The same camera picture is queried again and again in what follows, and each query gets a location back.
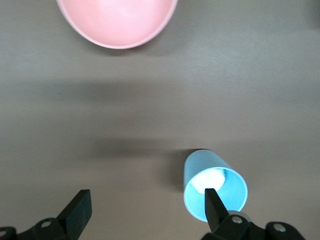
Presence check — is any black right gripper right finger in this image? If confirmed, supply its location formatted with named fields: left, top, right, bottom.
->
left=201, top=188, right=307, bottom=240

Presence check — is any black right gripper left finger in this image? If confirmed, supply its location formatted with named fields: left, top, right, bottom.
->
left=0, top=189, right=92, bottom=240

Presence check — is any blue cup with white wad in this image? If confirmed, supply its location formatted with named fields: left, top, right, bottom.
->
left=183, top=149, right=249, bottom=223

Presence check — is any white wad inside cup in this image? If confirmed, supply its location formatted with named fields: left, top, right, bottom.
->
left=191, top=168, right=226, bottom=195

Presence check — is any pink bowl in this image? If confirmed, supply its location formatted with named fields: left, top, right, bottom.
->
left=55, top=0, right=179, bottom=50

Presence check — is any brown table cloth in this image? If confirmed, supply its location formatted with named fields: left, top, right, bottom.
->
left=0, top=0, right=320, bottom=240

